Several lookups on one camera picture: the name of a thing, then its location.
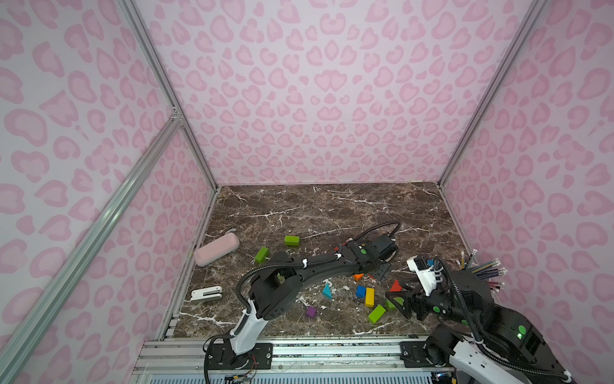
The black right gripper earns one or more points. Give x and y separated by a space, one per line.
415 302

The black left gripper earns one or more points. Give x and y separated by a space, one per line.
380 273

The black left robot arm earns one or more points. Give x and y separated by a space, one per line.
267 292

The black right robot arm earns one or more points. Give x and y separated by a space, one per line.
476 335

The green block right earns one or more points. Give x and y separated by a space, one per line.
391 304

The green block bottom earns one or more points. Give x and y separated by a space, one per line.
377 314

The yellow block centre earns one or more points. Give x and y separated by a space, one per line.
370 297

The blue cube block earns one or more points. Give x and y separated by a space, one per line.
360 292

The teal triangle block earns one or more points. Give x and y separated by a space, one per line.
327 292

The purple cube block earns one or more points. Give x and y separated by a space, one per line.
311 312

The green block far top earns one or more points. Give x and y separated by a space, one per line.
292 240

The bundle of pencils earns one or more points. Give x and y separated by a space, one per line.
488 271

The green block left tilted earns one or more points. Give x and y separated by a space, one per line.
262 255

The pink pencil case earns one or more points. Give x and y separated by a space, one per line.
217 249

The white stapler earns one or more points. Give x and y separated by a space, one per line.
209 294

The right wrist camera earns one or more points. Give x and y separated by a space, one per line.
425 272

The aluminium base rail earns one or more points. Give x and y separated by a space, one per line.
306 360

